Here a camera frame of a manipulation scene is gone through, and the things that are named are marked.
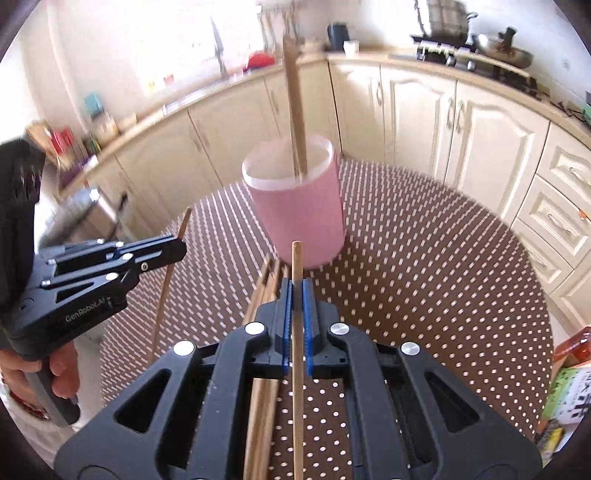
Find black electric kettle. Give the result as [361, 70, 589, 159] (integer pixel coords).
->
[327, 22, 349, 51]

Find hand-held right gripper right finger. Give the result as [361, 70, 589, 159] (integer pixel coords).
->
[301, 278, 542, 480]

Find cream kitchen base cabinets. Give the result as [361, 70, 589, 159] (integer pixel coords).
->
[60, 58, 591, 319]

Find silver rice cooker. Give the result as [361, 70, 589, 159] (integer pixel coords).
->
[55, 187, 118, 241]

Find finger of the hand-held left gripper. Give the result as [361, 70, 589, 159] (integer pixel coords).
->
[41, 262, 154, 306]
[46, 234, 188, 278]

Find pink cup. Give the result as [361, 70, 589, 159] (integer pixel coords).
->
[242, 134, 346, 270]

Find black gas stove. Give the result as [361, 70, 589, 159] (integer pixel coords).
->
[413, 39, 550, 100]

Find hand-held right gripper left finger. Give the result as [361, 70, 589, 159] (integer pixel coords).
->
[54, 277, 294, 480]

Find green cardboard box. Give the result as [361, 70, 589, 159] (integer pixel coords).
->
[542, 364, 591, 425]

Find beige kitchen countertop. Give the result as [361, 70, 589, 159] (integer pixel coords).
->
[60, 48, 591, 195]

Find steel sink faucet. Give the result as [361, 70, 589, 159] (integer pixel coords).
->
[210, 18, 229, 77]

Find bunch of wooden chopsticks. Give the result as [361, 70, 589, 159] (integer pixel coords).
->
[242, 256, 287, 480]

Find person's left hand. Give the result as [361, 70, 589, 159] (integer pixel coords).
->
[0, 344, 80, 418]

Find brown polka-dot tablecloth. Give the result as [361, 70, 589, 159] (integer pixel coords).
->
[99, 159, 555, 480]

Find steel steamer pot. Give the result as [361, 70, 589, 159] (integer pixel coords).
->
[413, 0, 478, 40]

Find wooden chopstick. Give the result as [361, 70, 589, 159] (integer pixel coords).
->
[283, 37, 308, 178]
[291, 241, 305, 480]
[147, 208, 193, 367]

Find steel wok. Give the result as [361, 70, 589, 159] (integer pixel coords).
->
[472, 28, 534, 70]

